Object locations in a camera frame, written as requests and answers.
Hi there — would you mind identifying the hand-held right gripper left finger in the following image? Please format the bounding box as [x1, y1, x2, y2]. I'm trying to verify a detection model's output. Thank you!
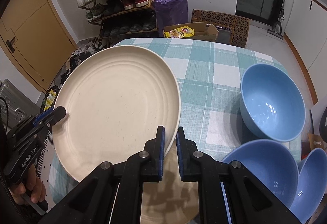
[38, 126, 165, 224]

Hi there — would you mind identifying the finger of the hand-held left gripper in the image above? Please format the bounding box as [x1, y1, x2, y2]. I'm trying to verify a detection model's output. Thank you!
[9, 108, 67, 148]
[34, 109, 55, 122]

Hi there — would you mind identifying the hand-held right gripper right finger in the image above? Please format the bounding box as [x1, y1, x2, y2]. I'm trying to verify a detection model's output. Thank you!
[176, 126, 302, 224]

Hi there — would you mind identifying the cream plate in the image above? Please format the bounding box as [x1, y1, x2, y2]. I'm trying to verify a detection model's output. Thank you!
[110, 137, 205, 224]
[52, 45, 182, 184]

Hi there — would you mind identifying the blue bowl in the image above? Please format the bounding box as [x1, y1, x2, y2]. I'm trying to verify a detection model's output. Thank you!
[240, 64, 306, 142]
[290, 148, 327, 224]
[221, 139, 299, 210]

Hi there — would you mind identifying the person's left hand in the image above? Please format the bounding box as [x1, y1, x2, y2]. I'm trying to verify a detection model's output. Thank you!
[9, 164, 46, 204]

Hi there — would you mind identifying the yellow snack packet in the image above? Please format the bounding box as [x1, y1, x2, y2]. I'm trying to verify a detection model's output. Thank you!
[42, 88, 60, 112]
[164, 26, 195, 39]

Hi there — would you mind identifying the silver suitcase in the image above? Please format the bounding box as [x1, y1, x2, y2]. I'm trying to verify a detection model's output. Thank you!
[0, 78, 41, 135]

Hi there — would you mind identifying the pile of shoes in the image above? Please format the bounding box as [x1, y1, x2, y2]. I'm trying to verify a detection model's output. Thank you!
[60, 36, 113, 86]

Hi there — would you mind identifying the teal checked tablecloth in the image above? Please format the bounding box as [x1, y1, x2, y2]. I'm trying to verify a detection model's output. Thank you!
[51, 37, 303, 224]

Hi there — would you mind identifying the wooden door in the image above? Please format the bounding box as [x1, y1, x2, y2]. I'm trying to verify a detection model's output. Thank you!
[0, 0, 77, 93]

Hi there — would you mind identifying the open cardboard box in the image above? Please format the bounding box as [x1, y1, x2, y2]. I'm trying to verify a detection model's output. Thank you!
[163, 22, 219, 42]

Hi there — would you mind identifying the dark grey sheet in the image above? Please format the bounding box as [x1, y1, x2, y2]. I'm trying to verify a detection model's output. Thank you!
[217, 25, 233, 45]

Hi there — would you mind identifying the brown cardboard box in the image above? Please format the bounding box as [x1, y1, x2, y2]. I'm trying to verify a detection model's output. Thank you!
[301, 133, 327, 160]

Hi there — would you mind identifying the patterned flat cardboard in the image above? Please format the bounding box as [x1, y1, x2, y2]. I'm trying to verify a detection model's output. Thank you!
[191, 9, 249, 48]

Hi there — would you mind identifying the purple plastic bag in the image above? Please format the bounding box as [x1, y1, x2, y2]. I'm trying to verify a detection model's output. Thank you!
[154, 0, 189, 35]

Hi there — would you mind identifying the grey stick vacuum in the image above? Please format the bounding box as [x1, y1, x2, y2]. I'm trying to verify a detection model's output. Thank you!
[267, 0, 288, 40]

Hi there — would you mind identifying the white base cabinet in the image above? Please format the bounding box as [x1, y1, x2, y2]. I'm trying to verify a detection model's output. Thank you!
[283, 0, 327, 79]

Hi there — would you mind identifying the black cable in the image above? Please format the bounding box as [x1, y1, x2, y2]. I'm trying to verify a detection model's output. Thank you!
[0, 97, 10, 132]

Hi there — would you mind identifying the black door handle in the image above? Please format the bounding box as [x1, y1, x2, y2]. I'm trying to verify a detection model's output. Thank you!
[6, 37, 17, 52]

